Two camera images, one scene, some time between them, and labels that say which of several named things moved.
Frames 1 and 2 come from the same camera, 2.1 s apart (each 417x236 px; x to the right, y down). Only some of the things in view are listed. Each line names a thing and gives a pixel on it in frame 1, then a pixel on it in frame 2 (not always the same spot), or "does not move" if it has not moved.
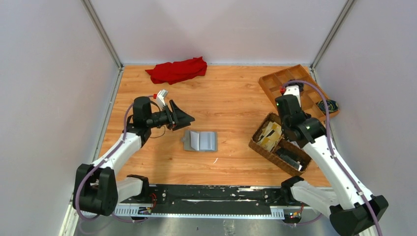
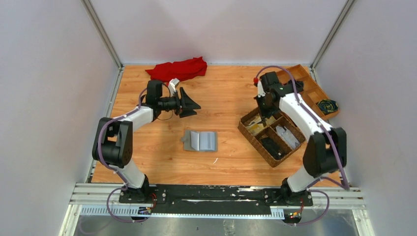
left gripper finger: (182, 119) → (187, 105)
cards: (271, 132) → (256, 126)
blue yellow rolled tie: (332, 106) does not move
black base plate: (215, 199) does not move
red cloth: (170, 73) does not move
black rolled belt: (301, 85) does not move
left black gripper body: (174, 115) → (182, 103)
